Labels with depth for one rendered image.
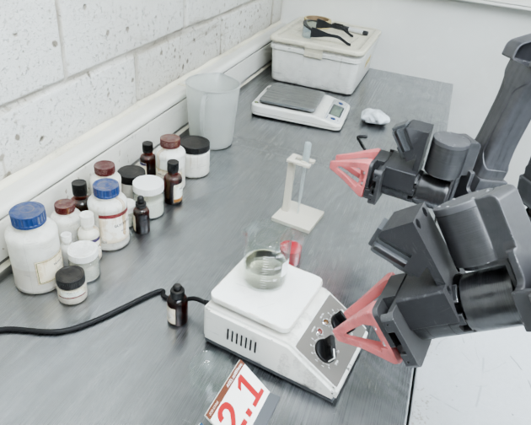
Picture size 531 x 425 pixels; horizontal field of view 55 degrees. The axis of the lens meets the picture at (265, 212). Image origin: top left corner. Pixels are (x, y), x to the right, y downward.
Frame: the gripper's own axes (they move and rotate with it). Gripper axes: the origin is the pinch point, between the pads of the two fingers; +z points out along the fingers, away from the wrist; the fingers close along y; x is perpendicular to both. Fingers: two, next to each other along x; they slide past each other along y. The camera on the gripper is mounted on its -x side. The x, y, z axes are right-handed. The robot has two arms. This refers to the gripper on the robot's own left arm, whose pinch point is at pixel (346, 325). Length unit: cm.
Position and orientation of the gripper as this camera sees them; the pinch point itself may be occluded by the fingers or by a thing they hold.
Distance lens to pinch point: 60.4
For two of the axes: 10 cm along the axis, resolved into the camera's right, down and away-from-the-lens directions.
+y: -4.8, 4.4, -7.6
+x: 4.9, 8.5, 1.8
